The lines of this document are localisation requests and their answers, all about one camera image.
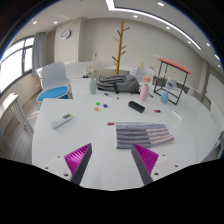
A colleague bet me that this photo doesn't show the white chair with blue cushion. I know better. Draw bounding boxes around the white chair with blue cushion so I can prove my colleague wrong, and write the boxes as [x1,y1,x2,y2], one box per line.
[35,61,73,109]

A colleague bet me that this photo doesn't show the grey curtain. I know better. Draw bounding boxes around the grey curtain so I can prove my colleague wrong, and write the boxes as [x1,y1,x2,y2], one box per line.
[31,31,47,77]

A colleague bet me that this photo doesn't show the grey backpack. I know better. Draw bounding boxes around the grey backpack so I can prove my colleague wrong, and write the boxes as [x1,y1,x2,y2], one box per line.
[95,73,141,95]

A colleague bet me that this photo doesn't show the white desk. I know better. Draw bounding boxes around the white desk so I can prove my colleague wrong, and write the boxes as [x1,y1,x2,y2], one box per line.
[64,60,104,80]

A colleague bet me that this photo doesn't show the pink flower bouquet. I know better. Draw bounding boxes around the pink flower bouquet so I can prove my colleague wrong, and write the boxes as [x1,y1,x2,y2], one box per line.
[139,60,158,86]

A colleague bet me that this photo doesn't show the green ceramic vase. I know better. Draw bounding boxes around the green ceramic vase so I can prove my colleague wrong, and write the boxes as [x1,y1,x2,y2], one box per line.
[88,77,98,95]

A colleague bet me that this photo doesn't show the ceiling lights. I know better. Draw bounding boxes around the ceiling lights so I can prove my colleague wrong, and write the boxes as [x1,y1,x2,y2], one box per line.
[31,0,221,61]

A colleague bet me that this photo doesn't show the window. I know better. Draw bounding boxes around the window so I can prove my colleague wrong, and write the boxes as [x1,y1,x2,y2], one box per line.
[0,34,36,94]

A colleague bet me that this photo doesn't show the blue ceramic vase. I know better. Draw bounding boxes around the blue ceramic vase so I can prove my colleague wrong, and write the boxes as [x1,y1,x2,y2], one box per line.
[160,90,170,104]

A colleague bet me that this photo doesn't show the round wall clock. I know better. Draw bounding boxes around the round wall clock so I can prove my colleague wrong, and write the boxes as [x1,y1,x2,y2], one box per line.
[60,29,72,41]

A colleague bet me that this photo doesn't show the white remote control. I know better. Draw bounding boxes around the white remote control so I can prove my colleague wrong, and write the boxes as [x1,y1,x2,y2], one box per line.
[49,112,75,130]

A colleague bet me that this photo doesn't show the wooden coat rack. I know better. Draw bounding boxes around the wooden coat rack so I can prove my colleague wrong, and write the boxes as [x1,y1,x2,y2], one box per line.
[111,19,131,76]

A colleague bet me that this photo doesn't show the black frame orange-topped side table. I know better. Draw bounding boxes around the black frame orange-topped side table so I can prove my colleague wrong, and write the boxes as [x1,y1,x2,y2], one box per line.
[153,57,192,106]

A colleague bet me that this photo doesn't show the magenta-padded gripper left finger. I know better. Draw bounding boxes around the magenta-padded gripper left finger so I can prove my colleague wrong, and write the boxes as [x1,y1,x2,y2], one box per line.
[42,142,93,186]

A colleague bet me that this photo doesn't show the white flat stick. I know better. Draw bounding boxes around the white flat stick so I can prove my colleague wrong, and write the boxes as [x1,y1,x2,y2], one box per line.
[171,109,184,122]

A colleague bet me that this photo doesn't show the black and white marker pen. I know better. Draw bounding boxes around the black and white marker pen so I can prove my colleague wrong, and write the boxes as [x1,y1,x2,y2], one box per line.
[104,92,120,100]

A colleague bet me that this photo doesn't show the grey and pink striped towel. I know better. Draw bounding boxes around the grey and pink striped towel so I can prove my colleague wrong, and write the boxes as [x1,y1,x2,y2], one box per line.
[114,121,175,150]

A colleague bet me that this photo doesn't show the dried beige flower stems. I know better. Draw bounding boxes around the dried beige flower stems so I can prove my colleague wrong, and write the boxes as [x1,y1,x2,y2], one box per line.
[85,53,98,80]

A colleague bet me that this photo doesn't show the black rectangular case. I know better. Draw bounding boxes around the black rectangular case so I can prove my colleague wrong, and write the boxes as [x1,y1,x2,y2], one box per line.
[127,100,146,114]

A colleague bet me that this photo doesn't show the pink ceramic vase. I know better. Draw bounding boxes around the pink ceramic vase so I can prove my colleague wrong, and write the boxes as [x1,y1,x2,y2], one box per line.
[139,83,150,102]

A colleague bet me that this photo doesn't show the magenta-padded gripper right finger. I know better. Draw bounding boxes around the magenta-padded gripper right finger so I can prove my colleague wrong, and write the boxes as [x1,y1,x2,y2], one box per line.
[130,143,181,186]

